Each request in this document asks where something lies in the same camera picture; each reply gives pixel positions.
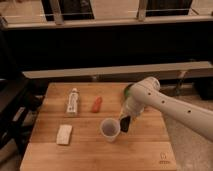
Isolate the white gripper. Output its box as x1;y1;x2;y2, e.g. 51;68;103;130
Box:
119;98;145;120

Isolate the black eraser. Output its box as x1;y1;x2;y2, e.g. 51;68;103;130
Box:
120;116;131;132

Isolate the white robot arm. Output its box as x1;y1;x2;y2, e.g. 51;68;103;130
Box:
120;77;213;142

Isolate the white sponge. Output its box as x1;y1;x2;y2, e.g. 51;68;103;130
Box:
56;125;72;145

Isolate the clear plastic cup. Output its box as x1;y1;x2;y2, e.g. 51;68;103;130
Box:
99;118;120;142

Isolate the green bowl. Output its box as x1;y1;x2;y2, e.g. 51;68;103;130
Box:
123;84;133;99

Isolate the orange carrot toy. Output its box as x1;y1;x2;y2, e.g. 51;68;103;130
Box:
92;97;102;113

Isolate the white tube bottle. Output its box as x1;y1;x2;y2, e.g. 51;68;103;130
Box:
66;88;79;117

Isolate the dark side table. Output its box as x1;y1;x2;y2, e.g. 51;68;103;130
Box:
0;78;42;155

